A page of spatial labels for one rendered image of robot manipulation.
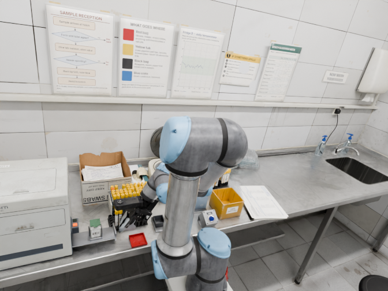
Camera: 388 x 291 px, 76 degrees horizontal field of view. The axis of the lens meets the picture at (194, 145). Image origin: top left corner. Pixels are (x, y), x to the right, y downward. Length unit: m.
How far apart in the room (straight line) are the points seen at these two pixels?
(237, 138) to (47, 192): 0.68
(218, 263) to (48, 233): 0.61
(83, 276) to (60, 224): 0.86
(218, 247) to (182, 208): 0.22
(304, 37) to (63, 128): 1.70
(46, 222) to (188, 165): 0.62
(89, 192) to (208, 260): 0.72
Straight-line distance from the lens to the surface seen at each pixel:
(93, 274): 1.88
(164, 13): 1.51
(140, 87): 1.51
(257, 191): 1.65
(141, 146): 1.65
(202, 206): 1.38
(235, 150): 0.62
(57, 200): 0.99
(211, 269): 0.89
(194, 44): 1.55
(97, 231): 1.14
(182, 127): 0.57
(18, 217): 1.03
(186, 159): 0.59
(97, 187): 1.33
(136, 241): 1.20
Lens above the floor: 1.75
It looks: 25 degrees down
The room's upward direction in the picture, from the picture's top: 10 degrees clockwise
